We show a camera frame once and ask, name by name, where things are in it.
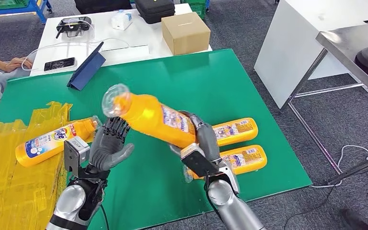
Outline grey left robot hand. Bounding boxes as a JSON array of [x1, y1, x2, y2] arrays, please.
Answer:
[[89, 116, 136, 172]]

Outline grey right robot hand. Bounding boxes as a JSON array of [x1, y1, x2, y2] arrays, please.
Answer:
[[170, 110, 223, 166]]

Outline person's left hand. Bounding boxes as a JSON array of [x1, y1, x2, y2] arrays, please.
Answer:
[[3, 57, 33, 73]]

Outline orange detergent bottle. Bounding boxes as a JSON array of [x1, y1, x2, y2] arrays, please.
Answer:
[[183, 144, 268, 184], [101, 83, 200, 150], [212, 117, 259, 147], [15, 115, 102, 168]]

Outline black smartphone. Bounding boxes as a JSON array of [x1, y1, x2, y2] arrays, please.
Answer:
[[43, 57, 77, 72]]

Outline blue cart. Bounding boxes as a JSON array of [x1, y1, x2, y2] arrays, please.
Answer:
[[0, 0, 53, 25]]

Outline green plastic crate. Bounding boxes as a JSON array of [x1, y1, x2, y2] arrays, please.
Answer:
[[0, 0, 29, 10], [181, 0, 207, 20]]

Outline black antenna controller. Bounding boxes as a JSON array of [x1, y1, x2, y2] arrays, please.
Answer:
[[56, 16, 92, 39]]

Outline blue tablet folio case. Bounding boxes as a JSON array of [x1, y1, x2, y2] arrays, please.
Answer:
[[66, 41, 107, 92]]

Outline green table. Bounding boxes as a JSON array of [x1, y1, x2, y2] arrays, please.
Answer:
[[0, 48, 313, 230]]

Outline black bag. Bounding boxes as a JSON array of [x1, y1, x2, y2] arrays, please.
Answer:
[[74, 0, 133, 15]]

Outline brown cardboard box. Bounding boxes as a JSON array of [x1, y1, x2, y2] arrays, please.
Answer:
[[161, 12, 212, 56]]

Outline white tissue pack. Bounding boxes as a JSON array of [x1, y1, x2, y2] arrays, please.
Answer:
[[111, 9, 134, 31]]

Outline white table with metal legs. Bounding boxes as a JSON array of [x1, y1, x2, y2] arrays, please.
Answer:
[[253, 0, 368, 176]]

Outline white rectangular table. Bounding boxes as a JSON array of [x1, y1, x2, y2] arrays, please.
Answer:
[[29, 3, 213, 77]]

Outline black hard carrying case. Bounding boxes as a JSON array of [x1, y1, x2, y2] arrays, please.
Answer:
[[134, 0, 176, 24]]

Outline dark metal bar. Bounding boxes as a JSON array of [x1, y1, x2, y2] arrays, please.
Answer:
[[326, 150, 368, 187]]

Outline stainless steel table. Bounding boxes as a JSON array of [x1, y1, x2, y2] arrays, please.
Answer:
[[315, 19, 368, 107]]

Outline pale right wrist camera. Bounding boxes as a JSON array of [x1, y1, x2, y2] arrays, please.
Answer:
[[180, 143, 220, 178]]

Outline thin white cable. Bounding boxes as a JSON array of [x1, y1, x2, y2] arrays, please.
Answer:
[[21, 18, 132, 71]]

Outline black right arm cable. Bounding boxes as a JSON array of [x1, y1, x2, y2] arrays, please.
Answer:
[[204, 177, 223, 219]]

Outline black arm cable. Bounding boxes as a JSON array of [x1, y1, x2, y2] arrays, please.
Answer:
[[204, 177, 223, 219], [100, 203, 110, 230]]

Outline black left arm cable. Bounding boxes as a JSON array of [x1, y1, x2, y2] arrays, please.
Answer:
[[100, 203, 110, 230]]

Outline black power cable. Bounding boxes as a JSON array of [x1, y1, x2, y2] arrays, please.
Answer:
[[282, 185, 337, 230]]

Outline white power cable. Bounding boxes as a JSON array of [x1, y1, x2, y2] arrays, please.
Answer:
[[309, 145, 368, 190]]

